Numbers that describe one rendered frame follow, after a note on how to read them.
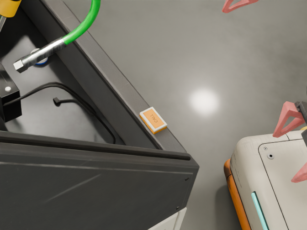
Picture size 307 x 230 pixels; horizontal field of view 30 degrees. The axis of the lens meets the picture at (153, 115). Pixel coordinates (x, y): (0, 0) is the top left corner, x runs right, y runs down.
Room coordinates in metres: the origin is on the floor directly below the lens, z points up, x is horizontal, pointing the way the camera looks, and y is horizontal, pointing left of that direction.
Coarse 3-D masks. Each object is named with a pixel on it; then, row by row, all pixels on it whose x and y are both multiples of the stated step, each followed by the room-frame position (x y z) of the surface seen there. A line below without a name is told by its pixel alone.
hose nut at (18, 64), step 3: (21, 57) 0.61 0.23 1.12; (18, 60) 0.60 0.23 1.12; (21, 60) 0.60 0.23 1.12; (15, 63) 0.60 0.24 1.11; (18, 63) 0.60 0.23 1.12; (21, 63) 0.60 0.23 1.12; (15, 66) 0.59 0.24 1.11; (18, 66) 0.59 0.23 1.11; (21, 66) 0.59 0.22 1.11; (24, 66) 0.60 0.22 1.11; (18, 69) 0.59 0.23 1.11; (21, 69) 0.59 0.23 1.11; (24, 69) 0.59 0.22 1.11; (21, 72) 0.59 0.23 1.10
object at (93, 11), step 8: (96, 0) 0.64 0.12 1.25; (96, 8) 0.64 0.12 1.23; (88, 16) 0.64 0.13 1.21; (96, 16) 0.64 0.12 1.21; (80, 24) 0.64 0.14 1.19; (88, 24) 0.63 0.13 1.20; (72, 32) 0.63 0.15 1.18; (80, 32) 0.63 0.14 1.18; (64, 40) 0.62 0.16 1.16; (72, 40) 0.62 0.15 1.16
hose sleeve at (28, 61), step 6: (54, 42) 0.62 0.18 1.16; (60, 42) 0.62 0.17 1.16; (42, 48) 0.61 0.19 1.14; (48, 48) 0.61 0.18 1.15; (54, 48) 0.61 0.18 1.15; (60, 48) 0.62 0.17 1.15; (30, 54) 0.61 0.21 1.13; (36, 54) 0.61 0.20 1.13; (42, 54) 0.61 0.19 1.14; (48, 54) 0.61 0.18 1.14; (24, 60) 0.60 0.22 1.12; (30, 60) 0.60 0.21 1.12; (36, 60) 0.60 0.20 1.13; (30, 66) 0.60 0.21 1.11
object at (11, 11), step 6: (0, 0) 0.37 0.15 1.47; (6, 0) 0.37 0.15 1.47; (12, 0) 0.37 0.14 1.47; (18, 0) 0.37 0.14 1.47; (0, 6) 0.37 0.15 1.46; (6, 6) 0.37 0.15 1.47; (12, 6) 0.37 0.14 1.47; (18, 6) 0.38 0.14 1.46; (0, 12) 0.37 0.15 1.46; (6, 12) 0.37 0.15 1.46; (12, 12) 0.37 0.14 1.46; (0, 18) 0.37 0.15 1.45; (0, 24) 0.37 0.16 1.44; (0, 30) 0.37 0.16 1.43
